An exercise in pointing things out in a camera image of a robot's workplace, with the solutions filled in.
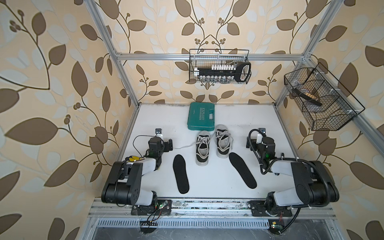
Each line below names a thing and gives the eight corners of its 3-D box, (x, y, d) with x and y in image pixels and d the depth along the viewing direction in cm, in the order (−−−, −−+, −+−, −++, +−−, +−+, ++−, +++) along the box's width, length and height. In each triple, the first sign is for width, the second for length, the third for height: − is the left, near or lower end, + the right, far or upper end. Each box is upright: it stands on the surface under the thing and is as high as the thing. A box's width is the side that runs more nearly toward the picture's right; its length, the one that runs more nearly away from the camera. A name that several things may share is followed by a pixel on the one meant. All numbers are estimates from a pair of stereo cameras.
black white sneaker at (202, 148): (195, 166, 90) (195, 161, 84) (196, 133, 105) (196, 127, 99) (210, 166, 90) (211, 161, 84) (209, 133, 105) (209, 127, 99)
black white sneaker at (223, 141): (216, 158, 92) (217, 153, 87) (213, 128, 107) (214, 122, 102) (233, 158, 92) (235, 153, 87) (228, 128, 107) (229, 122, 102)
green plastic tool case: (187, 131, 105) (186, 127, 102) (188, 106, 121) (188, 102, 118) (216, 131, 105) (216, 127, 102) (213, 106, 121) (214, 102, 118)
